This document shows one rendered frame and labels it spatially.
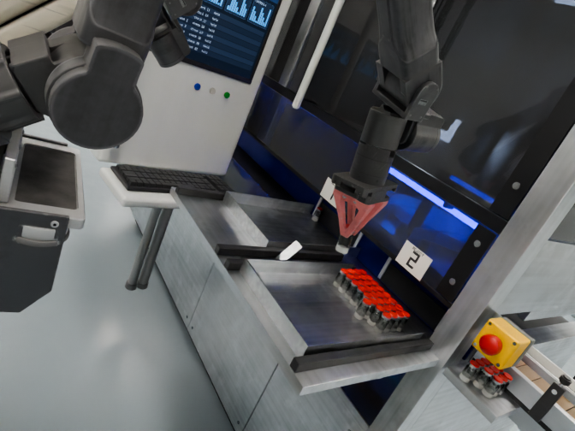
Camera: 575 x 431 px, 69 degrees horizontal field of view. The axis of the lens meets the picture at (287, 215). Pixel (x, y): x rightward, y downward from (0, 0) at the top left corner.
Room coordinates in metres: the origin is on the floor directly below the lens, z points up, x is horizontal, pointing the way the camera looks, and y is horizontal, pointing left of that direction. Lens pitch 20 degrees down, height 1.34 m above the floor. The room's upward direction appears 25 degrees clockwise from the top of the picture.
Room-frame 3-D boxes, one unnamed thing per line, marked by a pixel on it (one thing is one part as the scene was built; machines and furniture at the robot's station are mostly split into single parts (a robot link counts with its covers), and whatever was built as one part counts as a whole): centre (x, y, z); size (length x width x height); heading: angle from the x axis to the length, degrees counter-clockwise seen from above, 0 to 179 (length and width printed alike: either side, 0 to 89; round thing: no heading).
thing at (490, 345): (0.76, -0.47, 0.99); 0.04 x 0.04 x 0.04; 42
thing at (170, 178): (1.28, 0.37, 0.82); 0.40 x 0.14 x 0.02; 140
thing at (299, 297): (0.82, -0.17, 0.90); 0.34 x 0.26 x 0.04; 131
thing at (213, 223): (0.98, -0.09, 0.87); 0.70 x 0.48 x 0.02; 42
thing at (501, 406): (0.80, -0.55, 0.87); 0.14 x 0.13 x 0.02; 132
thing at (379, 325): (0.88, -0.23, 0.90); 0.18 x 0.02 x 0.05; 41
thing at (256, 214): (1.15, -0.02, 0.90); 0.34 x 0.26 x 0.04; 132
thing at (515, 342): (0.79, -0.51, 0.99); 0.08 x 0.07 x 0.07; 132
